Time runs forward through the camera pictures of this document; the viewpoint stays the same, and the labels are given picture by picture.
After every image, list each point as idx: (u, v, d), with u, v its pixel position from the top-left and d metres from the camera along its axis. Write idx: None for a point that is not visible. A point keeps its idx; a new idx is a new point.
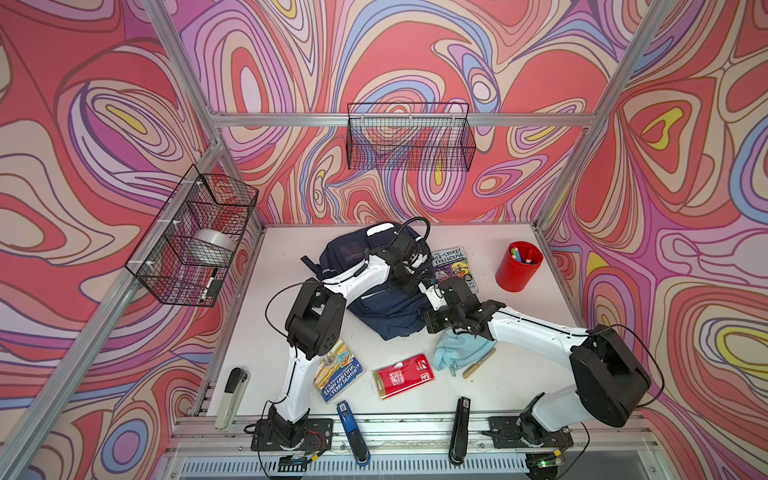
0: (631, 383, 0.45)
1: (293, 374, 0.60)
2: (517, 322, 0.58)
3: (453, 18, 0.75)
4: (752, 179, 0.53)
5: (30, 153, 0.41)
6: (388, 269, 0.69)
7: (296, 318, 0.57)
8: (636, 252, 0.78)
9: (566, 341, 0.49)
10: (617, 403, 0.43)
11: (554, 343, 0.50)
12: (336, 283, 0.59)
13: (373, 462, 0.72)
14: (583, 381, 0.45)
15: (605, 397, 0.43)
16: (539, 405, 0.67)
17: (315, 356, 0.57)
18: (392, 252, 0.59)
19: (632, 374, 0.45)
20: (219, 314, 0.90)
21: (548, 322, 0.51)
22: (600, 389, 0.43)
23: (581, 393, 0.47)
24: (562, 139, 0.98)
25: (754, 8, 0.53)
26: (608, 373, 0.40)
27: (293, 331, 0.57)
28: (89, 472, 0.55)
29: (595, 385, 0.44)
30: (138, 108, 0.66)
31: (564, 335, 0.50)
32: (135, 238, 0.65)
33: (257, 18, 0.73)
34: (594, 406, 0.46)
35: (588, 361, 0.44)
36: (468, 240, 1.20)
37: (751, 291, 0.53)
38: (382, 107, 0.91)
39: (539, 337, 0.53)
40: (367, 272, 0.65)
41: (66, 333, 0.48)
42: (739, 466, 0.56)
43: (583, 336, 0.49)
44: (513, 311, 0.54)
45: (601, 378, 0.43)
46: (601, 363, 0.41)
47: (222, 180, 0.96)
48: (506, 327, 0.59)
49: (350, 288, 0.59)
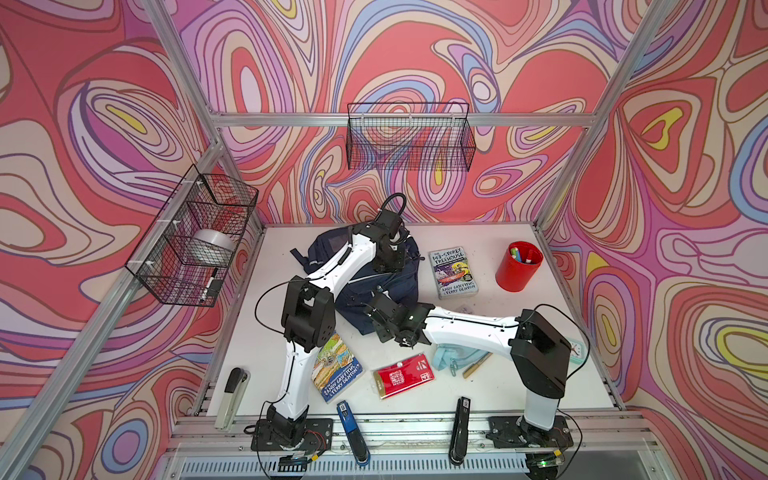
0: (558, 356, 0.49)
1: (291, 372, 0.61)
2: (451, 324, 0.57)
3: (453, 18, 0.75)
4: (752, 179, 0.53)
5: (29, 153, 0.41)
6: (374, 247, 0.67)
7: (290, 316, 0.57)
8: (636, 252, 0.78)
9: (500, 335, 0.50)
10: (555, 381, 0.46)
11: (492, 339, 0.50)
12: (322, 276, 0.58)
13: (373, 462, 0.72)
14: (524, 368, 0.46)
15: (544, 378, 0.45)
16: (534, 415, 0.61)
17: (316, 347, 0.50)
18: (378, 226, 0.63)
19: (557, 347, 0.49)
20: (219, 314, 0.90)
21: (480, 319, 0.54)
22: (541, 373, 0.45)
23: (524, 378, 0.48)
24: (562, 140, 0.98)
25: (754, 8, 0.53)
26: (543, 356, 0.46)
27: (289, 326, 0.58)
28: (89, 473, 0.55)
29: (535, 370, 0.45)
30: (138, 108, 0.66)
31: (498, 329, 0.51)
32: (134, 239, 0.65)
33: (257, 18, 0.73)
34: (535, 386, 0.48)
35: (527, 352, 0.46)
36: (468, 241, 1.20)
37: (751, 291, 0.53)
38: (381, 107, 0.91)
39: (476, 337, 0.52)
40: (353, 256, 0.63)
41: (66, 334, 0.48)
42: (738, 466, 0.56)
43: (514, 326, 0.50)
44: (444, 313, 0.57)
45: (540, 364, 0.46)
46: (536, 350, 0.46)
47: (222, 180, 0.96)
48: (442, 331, 0.57)
49: (336, 279, 0.58)
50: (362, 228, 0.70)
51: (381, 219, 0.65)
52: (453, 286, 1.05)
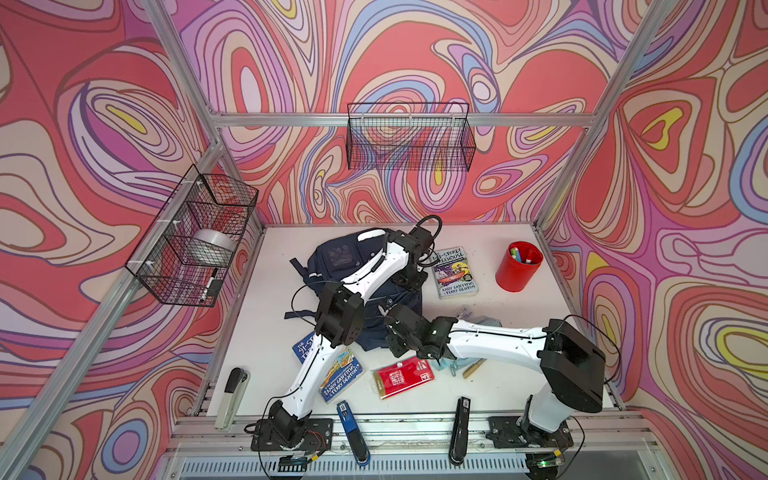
0: (592, 365, 0.47)
1: (310, 367, 0.64)
2: (475, 337, 0.56)
3: (453, 19, 0.75)
4: (752, 179, 0.53)
5: (30, 154, 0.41)
6: (407, 256, 0.70)
7: (324, 313, 0.63)
8: (636, 252, 0.78)
9: (528, 347, 0.48)
10: (588, 392, 0.44)
11: (519, 351, 0.49)
12: (355, 282, 0.63)
13: (373, 462, 0.72)
14: (557, 382, 0.44)
15: (578, 390, 0.43)
16: (535, 414, 0.63)
17: (343, 343, 0.62)
18: (412, 237, 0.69)
19: (590, 356, 0.47)
20: (219, 314, 0.90)
21: (506, 332, 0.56)
22: (573, 385, 0.43)
23: (557, 392, 0.46)
24: (562, 140, 0.98)
25: (754, 9, 0.53)
26: (575, 368, 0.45)
27: (322, 321, 0.64)
28: (89, 473, 0.55)
29: (568, 383, 0.43)
30: (138, 108, 0.66)
31: (526, 341, 0.49)
32: (134, 239, 0.65)
33: (257, 18, 0.73)
34: (570, 402, 0.47)
35: (558, 365, 0.44)
36: (468, 241, 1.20)
37: (751, 291, 0.53)
38: (382, 107, 0.91)
39: (502, 349, 0.51)
40: (386, 264, 0.67)
41: (65, 333, 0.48)
42: (739, 467, 0.56)
43: (542, 337, 0.48)
44: (468, 327, 0.59)
45: (573, 375, 0.44)
46: (567, 363, 0.44)
47: (222, 180, 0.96)
48: (466, 344, 0.56)
49: (367, 285, 0.62)
50: (398, 237, 0.73)
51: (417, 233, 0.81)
52: (453, 286, 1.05)
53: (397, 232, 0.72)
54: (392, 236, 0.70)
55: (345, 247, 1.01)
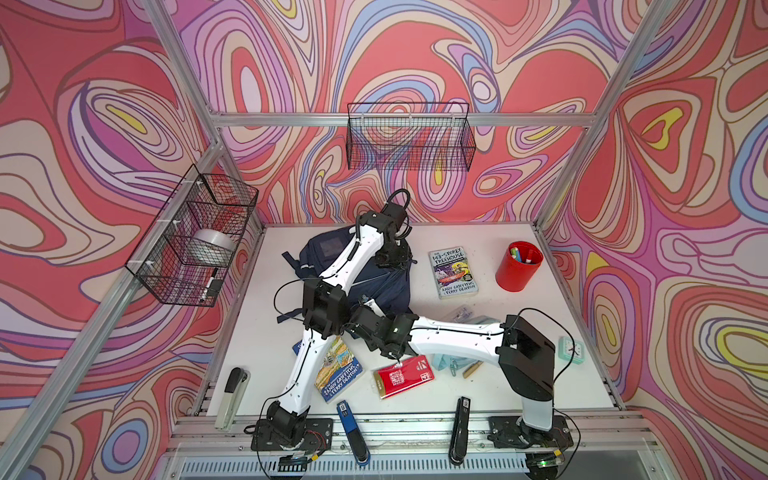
0: (541, 358, 0.50)
1: (303, 362, 0.65)
2: (437, 335, 0.55)
3: (453, 19, 0.75)
4: (752, 179, 0.53)
5: (30, 154, 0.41)
6: (381, 237, 0.69)
7: (311, 308, 0.63)
8: (636, 252, 0.78)
9: (487, 344, 0.49)
10: (541, 383, 0.46)
11: (479, 348, 0.50)
12: (334, 274, 0.63)
13: (373, 462, 0.72)
14: (515, 375, 0.46)
15: (533, 382, 0.45)
16: (529, 415, 0.60)
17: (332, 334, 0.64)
18: (382, 218, 0.72)
19: (542, 348, 0.50)
20: (219, 314, 0.90)
21: (465, 328, 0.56)
22: (528, 378, 0.45)
23: (514, 384, 0.48)
24: (562, 140, 0.98)
25: (754, 8, 0.53)
26: (529, 362, 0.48)
27: (310, 316, 0.65)
28: (89, 473, 0.55)
29: (525, 377, 0.45)
30: (138, 108, 0.66)
31: (485, 337, 0.51)
32: (134, 239, 0.65)
33: (257, 18, 0.73)
34: (525, 392, 0.49)
35: (515, 360, 0.45)
36: (468, 241, 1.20)
37: (751, 291, 0.53)
38: (381, 107, 0.91)
39: (463, 346, 0.52)
40: (361, 249, 0.67)
41: (65, 334, 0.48)
42: (739, 466, 0.56)
43: (500, 334, 0.50)
44: (428, 324, 0.59)
45: (527, 370, 0.46)
46: (523, 358, 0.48)
47: (222, 180, 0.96)
48: (428, 342, 0.56)
49: (347, 274, 0.63)
50: (370, 220, 0.72)
51: (389, 211, 0.79)
52: (453, 286, 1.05)
53: (368, 214, 0.73)
54: (363, 221, 0.72)
55: (336, 239, 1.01)
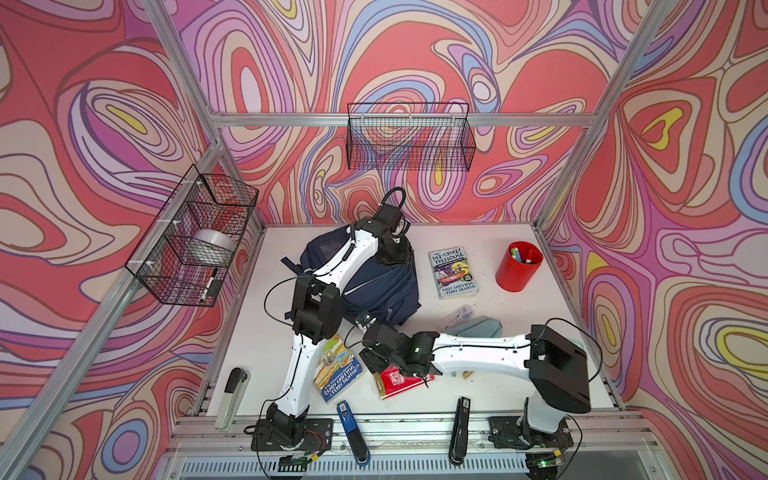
0: (572, 368, 0.47)
1: (297, 364, 0.63)
2: (460, 351, 0.54)
3: (453, 19, 0.75)
4: (752, 179, 0.53)
5: (30, 154, 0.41)
6: (376, 242, 0.69)
7: (300, 310, 0.60)
8: (636, 252, 0.78)
9: (514, 357, 0.48)
10: (576, 394, 0.44)
11: (506, 361, 0.48)
12: (327, 272, 0.61)
13: (373, 462, 0.72)
14: (546, 388, 0.44)
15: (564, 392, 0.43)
16: (533, 417, 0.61)
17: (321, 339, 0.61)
18: (378, 223, 0.73)
19: (574, 356, 0.47)
20: (219, 314, 0.90)
21: (488, 343, 0.52)
22: (559, 389, 0.43)
23: (546, 399, 0.46)
24: (562, 140, 0.98)
25: (754, 9, 0.53)
26: (560, 373, 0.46)
27: (299, 319, 0.61)
28: (89, 473, 0.55)
29: (558, 389, 0.43)
30: (138, 108, 0.66)
31: (511, 350, 0.49)
32: (135, 239, 0.64)
33: (257, 18, 0.73)
34: (560, 406, 0.46)
35: (545, 372, 0.43)
36: (468, 241, 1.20)
37: (751, 291, 0.53)
38: (382, 107, 0.91)
39: (489, 360, 0.50)
40: (356, 251, 0.66)
41: (65, 333, 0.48)
42: (739, 466, 0.56)
43: (527, 347, 0.47)
44: (451, 341, 0.57)
45: (560, 381, 0.43)
46: (554, 368, 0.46)
47: (222, 180, 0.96)
48: (453, 359, 0.54)
49: (341, 274, 0.61)
50: (366, 225, 0.72)
51: (383, 213, 0.79)
52: (453, 286, 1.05)
53: (363, 220, 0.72)
54: (358, 225, 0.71)
55: (336, 240, 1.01)
